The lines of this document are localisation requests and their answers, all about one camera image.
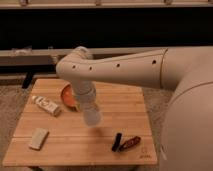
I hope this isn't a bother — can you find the white ceramic cup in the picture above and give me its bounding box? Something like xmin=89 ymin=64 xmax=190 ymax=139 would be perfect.
xmin=81 ymin=103 xmax=101 ymax=126

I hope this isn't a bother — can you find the white rectangular sponge block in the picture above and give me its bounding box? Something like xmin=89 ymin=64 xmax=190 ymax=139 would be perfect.
xmin=29 ymin=128 xmax=49 ymax=150

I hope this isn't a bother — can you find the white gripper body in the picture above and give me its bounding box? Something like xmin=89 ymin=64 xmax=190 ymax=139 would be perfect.
xmin=71 ymin=80 xmax=97 ymax=108

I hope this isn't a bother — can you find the orange bowl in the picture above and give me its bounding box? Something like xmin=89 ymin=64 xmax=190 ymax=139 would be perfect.
xmin=60 ymin=84 xmax=78 ymax=111

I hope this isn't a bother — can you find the grey metal rail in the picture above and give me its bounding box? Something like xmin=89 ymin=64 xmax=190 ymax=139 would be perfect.
xmin=0 ymin=47 xmax=159 ymax=66

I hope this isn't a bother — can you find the wooden table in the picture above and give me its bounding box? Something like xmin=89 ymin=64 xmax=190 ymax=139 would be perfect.
xmin=3 ymin=83 xmax=157 ymax=167

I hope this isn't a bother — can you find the white tube with label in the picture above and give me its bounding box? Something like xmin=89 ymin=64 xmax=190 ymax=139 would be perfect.
xmin=32 ymin=95 xmax=61 ymax=117

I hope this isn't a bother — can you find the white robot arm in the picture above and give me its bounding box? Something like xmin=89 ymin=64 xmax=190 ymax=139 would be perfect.
xmin=56 ymin=46 xmax=213 ymax=171

